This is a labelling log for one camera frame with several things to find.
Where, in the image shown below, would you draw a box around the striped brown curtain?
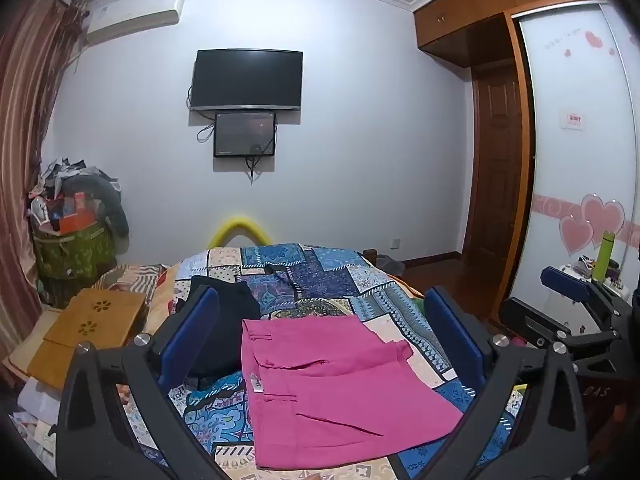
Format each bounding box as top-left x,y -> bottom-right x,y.
0,0 -> 92,391

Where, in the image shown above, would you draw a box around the pile of clutter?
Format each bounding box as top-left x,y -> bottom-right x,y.
27,159 -> 121,236

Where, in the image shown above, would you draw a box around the white heart-print sliding door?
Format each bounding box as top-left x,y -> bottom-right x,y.
506,2 -> 640,333

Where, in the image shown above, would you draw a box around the wooden overhead cabinet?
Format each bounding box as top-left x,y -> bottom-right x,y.
413,0 -> 622,67

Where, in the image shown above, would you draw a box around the yellow foam tube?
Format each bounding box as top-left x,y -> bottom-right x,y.
208,215 -> 274,250

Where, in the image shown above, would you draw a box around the pink pants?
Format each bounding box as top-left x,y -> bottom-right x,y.
241,316 -> 464,471

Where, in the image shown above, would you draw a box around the green bottle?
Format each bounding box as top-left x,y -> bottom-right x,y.
592,231 -> 617,281

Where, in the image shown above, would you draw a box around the white bedside table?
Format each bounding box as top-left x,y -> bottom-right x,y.
552,254 -> 632,338

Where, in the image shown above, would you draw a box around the small black wall screen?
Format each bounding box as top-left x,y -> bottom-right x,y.
213,111 -> 277,159

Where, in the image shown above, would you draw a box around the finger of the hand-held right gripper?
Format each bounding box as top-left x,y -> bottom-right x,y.
541,266 -> 633,317
500,297 -> 623,367

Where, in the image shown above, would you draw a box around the black screen cable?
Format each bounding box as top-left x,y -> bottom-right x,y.
196,109 -> 217,144
244,144 -> 264,184

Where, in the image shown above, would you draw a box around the dark folded pants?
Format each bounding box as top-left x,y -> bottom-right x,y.
175,275 -> 262,391

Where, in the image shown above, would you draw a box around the white air conditioner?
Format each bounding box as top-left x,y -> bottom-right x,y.
85,0 -> 187,47

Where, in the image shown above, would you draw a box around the wooden board with flower cutouts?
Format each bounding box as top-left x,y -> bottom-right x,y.
27,287 -> 148,392

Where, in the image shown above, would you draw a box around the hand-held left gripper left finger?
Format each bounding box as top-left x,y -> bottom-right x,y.
55,285 -> 236,480

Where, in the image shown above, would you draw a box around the grey cloth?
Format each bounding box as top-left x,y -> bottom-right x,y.
91,177 -> 130,239

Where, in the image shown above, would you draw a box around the patchwork printed blanket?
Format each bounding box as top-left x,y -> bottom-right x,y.
100,243 -> 531,480

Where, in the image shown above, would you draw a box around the wall-mounted black television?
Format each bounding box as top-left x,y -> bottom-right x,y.
191,49 -> 304,112

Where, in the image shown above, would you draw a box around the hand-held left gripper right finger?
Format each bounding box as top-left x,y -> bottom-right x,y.
395,285 -> 589,480

